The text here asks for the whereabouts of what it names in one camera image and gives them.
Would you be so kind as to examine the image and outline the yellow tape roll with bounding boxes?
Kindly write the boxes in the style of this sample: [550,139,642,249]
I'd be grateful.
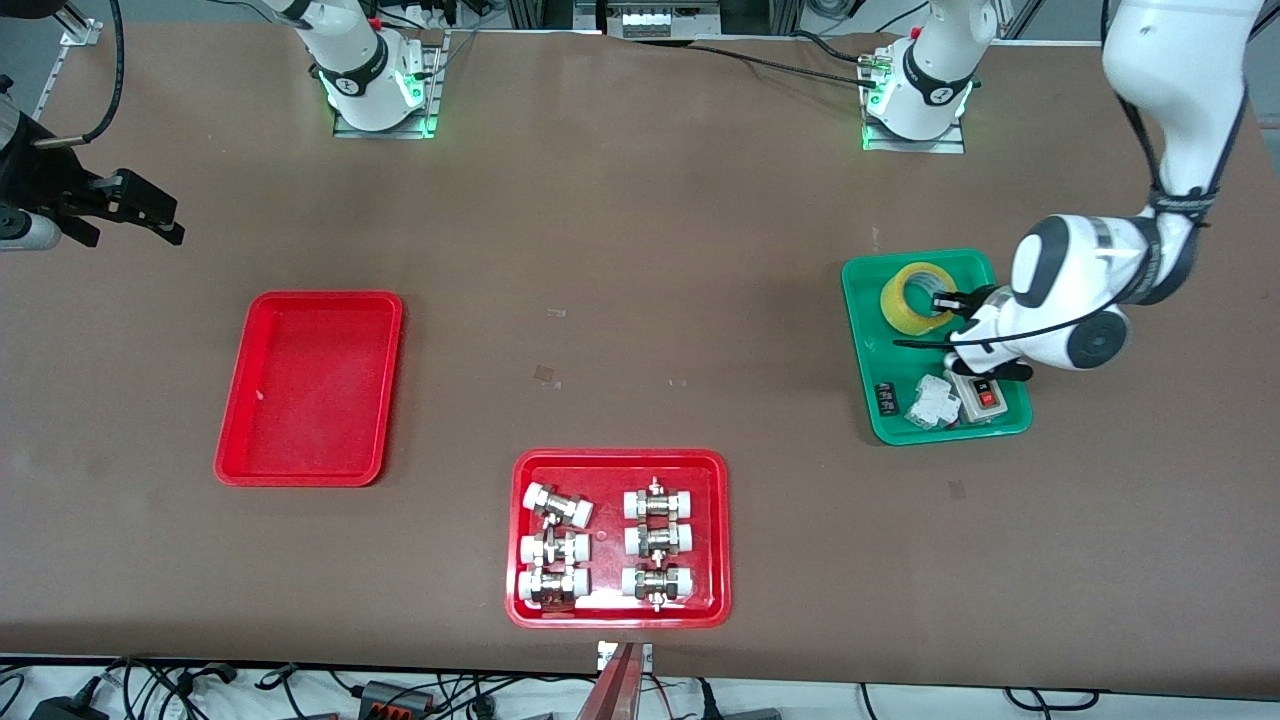
[879,262,959,337]

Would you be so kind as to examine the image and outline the green plastic tray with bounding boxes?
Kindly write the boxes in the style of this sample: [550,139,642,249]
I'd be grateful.
[840,247,1034,447]

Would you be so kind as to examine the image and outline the empty red plastic tray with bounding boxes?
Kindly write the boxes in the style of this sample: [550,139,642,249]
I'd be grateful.
[213,290,405,489]

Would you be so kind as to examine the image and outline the red tray holding valves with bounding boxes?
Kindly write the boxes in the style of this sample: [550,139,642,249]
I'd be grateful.
[505,448,733,630]

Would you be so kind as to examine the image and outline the white circuit breaker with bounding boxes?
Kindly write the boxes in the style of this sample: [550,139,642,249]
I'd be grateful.
[904,374,963,431]

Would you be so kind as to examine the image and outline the metal valve white caps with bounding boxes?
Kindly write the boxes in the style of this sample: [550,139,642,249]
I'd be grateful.
[522,482,595,529]
[623,522,695,559]
[620,564,695,613]
[623,478,696,521]
[519,530,592,569]
[517,566,591,611]

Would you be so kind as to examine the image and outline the white power strip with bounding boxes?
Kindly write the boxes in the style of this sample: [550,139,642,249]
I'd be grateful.
[620,0,723,39]

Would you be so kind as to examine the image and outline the black power adapter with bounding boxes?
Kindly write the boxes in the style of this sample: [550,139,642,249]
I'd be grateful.
[28,695,109,720]

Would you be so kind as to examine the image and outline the reddish metal bar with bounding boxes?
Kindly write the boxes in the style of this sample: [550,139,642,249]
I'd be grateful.
[576,643,643,720]

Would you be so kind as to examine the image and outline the aluminium table edge rail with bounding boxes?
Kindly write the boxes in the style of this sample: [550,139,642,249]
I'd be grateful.
[30,45,73,126]

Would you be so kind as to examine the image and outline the grey switch box red button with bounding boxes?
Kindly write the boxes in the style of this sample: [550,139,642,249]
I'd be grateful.
[945,368,1011,423]

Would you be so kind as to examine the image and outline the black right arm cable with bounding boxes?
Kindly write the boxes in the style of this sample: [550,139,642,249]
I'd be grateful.
[30,0,126,149]

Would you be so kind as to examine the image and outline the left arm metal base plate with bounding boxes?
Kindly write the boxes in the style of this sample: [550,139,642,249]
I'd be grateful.
[862,40,967,155]

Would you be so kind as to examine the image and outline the black left arm strap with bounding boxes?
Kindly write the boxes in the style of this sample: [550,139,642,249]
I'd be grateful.
[1150,185,1223,226]

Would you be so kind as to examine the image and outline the thin black table cable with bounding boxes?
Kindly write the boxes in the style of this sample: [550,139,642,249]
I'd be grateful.
[692,36,881,87]

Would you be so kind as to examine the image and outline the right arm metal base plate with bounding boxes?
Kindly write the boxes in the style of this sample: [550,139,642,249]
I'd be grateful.
[333,28,446,139]

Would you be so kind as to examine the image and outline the aluminium frame post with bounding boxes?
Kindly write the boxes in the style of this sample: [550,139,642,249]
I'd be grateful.
[505,0,601,31]

